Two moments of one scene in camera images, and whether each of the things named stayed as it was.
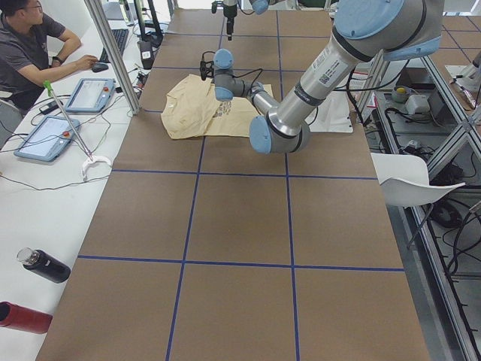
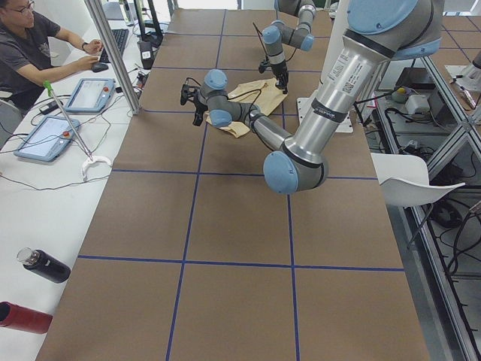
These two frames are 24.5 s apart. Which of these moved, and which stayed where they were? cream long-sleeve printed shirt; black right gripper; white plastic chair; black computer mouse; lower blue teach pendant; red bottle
Moved: cream long-sleeve printed shirt; black right gripper
Stayed: black computer mouse; red bottle; lower blue teach pendant; white plastic chair
